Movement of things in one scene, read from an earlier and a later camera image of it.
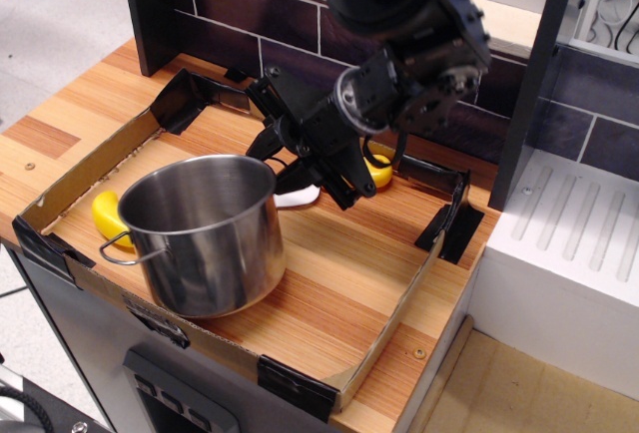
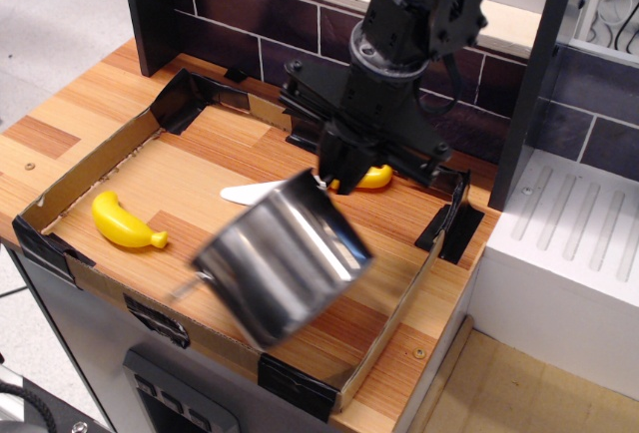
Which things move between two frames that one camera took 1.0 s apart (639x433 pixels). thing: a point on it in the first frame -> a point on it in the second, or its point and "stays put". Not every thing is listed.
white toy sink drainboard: x=558 y=279 stays put
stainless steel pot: x=212 y=229 -> x=281 y=262
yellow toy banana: x=107 y=214 stays put
